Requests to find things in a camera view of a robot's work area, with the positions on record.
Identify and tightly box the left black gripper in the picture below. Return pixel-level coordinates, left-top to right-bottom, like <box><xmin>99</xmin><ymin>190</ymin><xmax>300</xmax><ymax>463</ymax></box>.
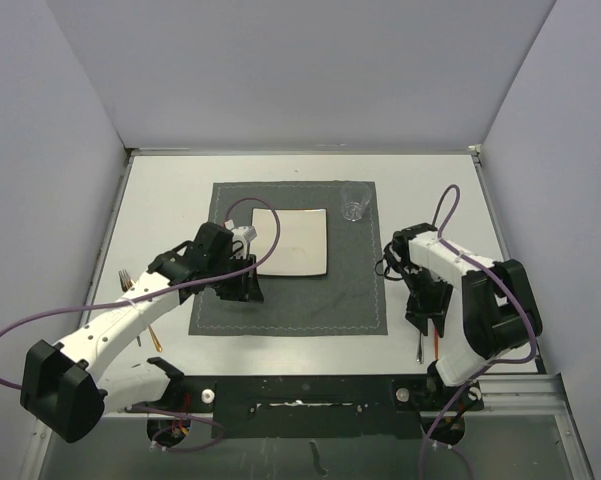
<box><xmin>207</xmin><ymin>253</ymin><xmax>262</xmax><ymax>303</ymax></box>

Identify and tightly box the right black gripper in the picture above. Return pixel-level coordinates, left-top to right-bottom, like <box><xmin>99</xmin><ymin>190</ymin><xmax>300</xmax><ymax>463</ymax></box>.
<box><xmin>398</xmin><ymin>265</ymin><xmax>452</xmax><ymax>338</ymax></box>

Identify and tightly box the white square plate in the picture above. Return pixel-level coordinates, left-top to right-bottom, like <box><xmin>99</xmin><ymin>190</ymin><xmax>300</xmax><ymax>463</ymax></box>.
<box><xmin>250</xmin><ymin>209</ymin><xmax>328</xmax><ymax>277</ymax></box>

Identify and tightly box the dark grey cloth placemat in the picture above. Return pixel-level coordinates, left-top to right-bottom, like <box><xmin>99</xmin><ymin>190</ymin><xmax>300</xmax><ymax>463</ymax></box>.
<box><xmin>189</xmin><ymin>181</ymin><xmax>387</xmax><ymax>337</ymax></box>

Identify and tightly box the clear plastic cup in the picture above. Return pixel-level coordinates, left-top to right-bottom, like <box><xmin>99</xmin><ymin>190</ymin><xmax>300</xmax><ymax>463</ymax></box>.
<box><xmin>341</xmin><ymin>182</ymin><xmax>372</xmax><ymax>222</ymax></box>

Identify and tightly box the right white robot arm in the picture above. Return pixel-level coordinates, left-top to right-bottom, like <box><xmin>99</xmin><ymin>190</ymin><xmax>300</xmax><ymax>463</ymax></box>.
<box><xmin>383</xmin><ymin>223</ymin><xmax>542</xmax><ymax>409</ymax></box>

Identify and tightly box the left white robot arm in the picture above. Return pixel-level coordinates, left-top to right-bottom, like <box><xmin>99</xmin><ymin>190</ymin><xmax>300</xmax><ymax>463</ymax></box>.
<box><xmin>20</xmin><ymin>221</ymin><xmax>264</xmax><ymax>443</ymax></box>

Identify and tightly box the orange plastic spoon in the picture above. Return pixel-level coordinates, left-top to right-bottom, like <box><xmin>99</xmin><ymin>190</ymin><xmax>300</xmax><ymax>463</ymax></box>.
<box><xmin>434</xmin><ymin>326</ymin><xmax>440</xmax><ymax>361</ymax></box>

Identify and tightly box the silver table knife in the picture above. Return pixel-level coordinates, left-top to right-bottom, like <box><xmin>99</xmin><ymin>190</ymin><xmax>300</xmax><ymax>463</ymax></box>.
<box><xmin>416</xmin><ymin>332</ymin><xmax>424</xmax><ymax>365</ymax></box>

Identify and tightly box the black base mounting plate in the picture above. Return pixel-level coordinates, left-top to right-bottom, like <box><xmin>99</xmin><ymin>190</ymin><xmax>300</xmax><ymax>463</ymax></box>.
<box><xmin>146</xmin><ymin>374</ymin><xmax>484</xmax><ymax>448</ymax></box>

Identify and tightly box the gold fork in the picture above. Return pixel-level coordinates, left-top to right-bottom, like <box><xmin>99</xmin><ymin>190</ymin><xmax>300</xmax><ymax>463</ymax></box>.
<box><xmin>117</xmin><ymin>268</ymin><xmax>164</xmax><ymax>353</ymax></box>

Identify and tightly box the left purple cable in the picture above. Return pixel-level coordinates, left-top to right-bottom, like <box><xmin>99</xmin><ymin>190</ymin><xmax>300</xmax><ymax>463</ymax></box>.
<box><xmin>0</xmin><ymin>198</ymin><xmax>282</xmax><ymax>454</ymax></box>

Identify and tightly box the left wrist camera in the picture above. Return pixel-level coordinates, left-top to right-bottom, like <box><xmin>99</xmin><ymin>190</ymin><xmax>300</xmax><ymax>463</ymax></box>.
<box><xmin>223</xmin><ymin>220</ymin><xmax>257</xmax><ymax>248</ymax></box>

